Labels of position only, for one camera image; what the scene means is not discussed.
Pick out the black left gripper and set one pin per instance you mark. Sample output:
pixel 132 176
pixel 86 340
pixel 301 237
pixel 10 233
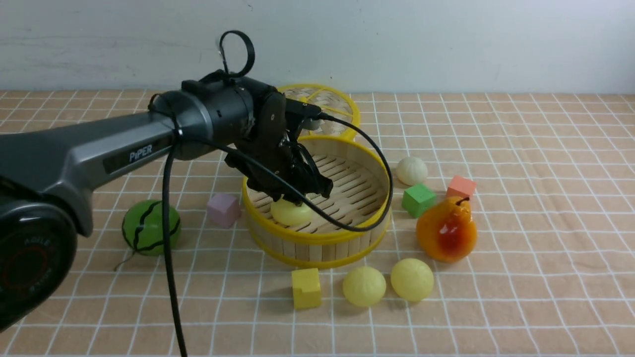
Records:
pixel 295 170

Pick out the pale yellow bun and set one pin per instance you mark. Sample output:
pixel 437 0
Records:
pixel 289 214
pixel 364 286
pixel 412 279

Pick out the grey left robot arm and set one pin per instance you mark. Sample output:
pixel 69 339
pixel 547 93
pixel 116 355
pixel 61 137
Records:
pixel 48 177

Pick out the yellow rimmed bamboo steamer tray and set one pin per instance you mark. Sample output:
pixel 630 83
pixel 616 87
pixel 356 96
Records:
pixel 359 198

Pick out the yellow rimmed steamer lid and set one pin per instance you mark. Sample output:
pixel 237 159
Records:
pixel 332 101

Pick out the pink cube block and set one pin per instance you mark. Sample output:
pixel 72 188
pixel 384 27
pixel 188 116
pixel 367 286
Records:
pixel 224 209

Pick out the yellow cube block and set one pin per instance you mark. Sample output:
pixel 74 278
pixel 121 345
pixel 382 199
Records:
pixel 306 288

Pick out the white bun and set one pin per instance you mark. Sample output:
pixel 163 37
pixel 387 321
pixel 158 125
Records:
pixel 411 171

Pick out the green cube block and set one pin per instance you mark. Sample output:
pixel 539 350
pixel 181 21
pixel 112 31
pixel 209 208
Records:
pixel 417 199

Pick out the orange toy pear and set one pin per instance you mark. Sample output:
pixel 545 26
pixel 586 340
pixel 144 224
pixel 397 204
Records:
pixel 447 232

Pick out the green toy watermelon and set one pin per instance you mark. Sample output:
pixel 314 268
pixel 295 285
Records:
pixel 142 228

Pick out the orange cube block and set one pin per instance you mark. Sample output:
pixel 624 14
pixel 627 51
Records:
pixel 460 186

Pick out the checkered beige tablecloth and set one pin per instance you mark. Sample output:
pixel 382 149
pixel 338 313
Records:
pixel 552 274

